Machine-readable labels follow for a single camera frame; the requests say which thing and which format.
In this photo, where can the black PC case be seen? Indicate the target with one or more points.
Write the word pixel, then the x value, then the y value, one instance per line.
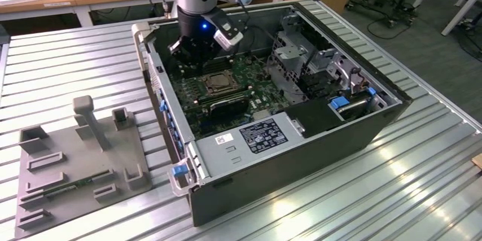
pixel 282 173

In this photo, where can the silver finned heat sink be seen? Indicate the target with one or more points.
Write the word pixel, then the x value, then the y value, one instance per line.
pixel 264 115

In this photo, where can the CPU socket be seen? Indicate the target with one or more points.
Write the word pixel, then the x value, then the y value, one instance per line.
pixel 209 92

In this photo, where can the blue disk carrier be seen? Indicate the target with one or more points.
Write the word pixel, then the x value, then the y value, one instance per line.
pixel 338 103

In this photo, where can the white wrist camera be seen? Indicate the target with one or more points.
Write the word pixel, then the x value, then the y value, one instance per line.
pixel 227 40

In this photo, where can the dark wrist camera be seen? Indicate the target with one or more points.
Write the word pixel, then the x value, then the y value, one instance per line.
pixel 177 49

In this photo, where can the grey power supply unit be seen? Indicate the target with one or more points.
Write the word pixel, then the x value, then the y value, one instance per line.
pixel 222 153

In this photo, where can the silver drive bracket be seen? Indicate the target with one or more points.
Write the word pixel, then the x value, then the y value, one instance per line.
pixel 338 66

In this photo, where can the blue case latch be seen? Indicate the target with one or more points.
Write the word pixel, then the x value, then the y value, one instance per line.
pixel 178 171

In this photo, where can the green motherboard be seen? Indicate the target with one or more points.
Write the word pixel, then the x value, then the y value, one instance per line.
pixel 264 88

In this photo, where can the silver drive cage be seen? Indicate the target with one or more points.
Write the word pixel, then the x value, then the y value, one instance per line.
pixel 288 52

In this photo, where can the pale wooden block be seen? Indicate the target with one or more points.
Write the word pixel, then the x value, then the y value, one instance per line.
pixel 477 164

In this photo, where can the small blue clip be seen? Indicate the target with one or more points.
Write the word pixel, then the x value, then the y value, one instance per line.
pixel 372 92

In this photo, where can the blue slot retainer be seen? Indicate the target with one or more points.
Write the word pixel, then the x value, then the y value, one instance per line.
pixel 162 105

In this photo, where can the black plastic shroud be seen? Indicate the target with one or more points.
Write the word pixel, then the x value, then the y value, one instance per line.
pixel 313 119

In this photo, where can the grey parts rack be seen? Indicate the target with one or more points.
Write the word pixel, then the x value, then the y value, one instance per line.
pixel 83 162

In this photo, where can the black graphics card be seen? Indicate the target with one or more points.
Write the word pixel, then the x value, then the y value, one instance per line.
pixel 227 108

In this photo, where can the silver CPU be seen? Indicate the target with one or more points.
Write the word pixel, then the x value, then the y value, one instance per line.
pixel 221 82

